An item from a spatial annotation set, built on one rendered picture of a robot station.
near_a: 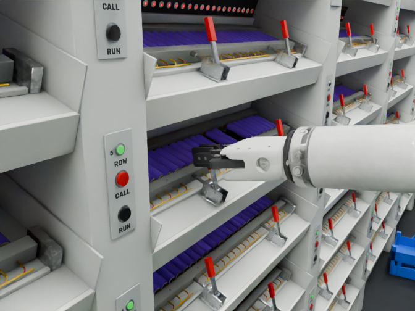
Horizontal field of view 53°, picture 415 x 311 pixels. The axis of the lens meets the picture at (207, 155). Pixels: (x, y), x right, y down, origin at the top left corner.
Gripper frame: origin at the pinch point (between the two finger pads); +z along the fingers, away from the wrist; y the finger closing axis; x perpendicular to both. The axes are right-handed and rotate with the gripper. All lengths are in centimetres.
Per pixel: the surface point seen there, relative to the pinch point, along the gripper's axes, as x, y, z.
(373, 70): 5, 113, 0
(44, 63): 16.2, -27.7, -1.6
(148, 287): -13.0, -19.0, -1.5
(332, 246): -47, 69, 5
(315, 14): 22.4, 42.6, -4.1
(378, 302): -103, 131, 7
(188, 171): -2.6, -0.9, 3.6
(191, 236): -10.4, -8.4, -1.2
